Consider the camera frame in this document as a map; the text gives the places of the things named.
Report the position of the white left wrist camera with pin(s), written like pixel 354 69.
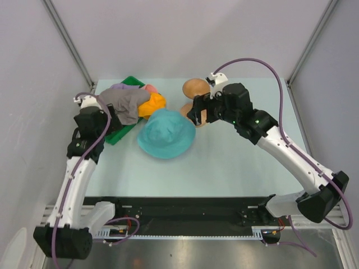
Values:
pixel 85 101

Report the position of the wooden hat stand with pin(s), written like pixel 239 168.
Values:
pixel 192 88

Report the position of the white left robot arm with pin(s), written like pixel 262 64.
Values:
pixel 66 233

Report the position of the orange hat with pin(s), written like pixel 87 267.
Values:
pixel 156 101

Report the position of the white slotted cable duct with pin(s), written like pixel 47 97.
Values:
pixel 118 233

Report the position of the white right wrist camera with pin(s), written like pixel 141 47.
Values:
pixel 216 81

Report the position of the grey bucket hat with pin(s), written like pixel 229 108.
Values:
pixel 125 103

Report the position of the pink hat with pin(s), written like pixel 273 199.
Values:
pixel 150 88

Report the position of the light blue bucket hat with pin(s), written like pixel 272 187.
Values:
pixel 166 135

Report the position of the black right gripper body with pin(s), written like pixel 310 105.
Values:
pixel 215 108

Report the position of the lavender purple hat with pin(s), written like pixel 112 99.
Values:
pixel 122 86

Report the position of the aluminium frame post left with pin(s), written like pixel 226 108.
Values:
pixel 66 38

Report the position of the green plastic tray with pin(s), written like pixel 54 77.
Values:
pixel 116 136

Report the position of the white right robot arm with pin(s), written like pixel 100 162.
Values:
pixel 321 187

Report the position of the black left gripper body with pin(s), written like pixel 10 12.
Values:
pixel 103 128

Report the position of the aluminium frame post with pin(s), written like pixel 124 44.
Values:
pixel 319 28
pixel 66 38

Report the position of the aluminium frame post right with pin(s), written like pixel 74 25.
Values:
pixel 319 28

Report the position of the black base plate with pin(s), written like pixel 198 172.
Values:
pixel 190 216

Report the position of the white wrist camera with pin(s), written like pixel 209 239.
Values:
pixel 85 101
pixel 216 81

